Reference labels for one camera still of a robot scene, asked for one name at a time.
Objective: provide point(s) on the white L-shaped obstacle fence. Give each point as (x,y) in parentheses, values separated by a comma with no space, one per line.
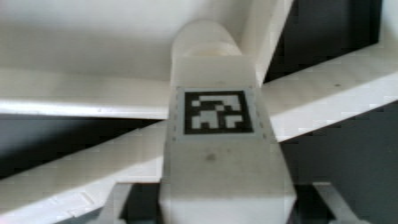
(60,189)

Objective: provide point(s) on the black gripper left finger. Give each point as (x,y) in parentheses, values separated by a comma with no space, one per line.
(131,207)

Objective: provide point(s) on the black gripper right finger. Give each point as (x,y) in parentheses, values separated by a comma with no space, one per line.
(320,206)

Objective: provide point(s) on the white table leg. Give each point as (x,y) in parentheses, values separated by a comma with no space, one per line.
(225,184)

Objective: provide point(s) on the white square tabletop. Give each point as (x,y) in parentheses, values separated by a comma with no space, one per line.
(85,51)

